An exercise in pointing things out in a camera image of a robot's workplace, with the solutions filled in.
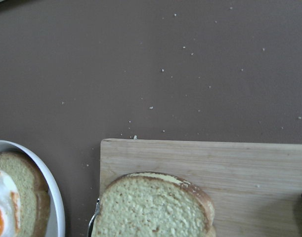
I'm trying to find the metal utensil handle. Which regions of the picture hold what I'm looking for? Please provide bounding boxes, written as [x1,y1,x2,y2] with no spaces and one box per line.
[87,198,100,237]

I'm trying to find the white oval plate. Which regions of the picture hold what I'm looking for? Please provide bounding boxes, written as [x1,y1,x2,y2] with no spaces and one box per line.
[0,140,66,237]

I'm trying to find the fried egg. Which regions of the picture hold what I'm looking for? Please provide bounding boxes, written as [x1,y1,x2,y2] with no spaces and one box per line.
[0,170,21,237]

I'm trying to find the wooden cutting board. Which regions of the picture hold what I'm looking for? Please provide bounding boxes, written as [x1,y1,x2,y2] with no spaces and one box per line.
[100,139,302,237]

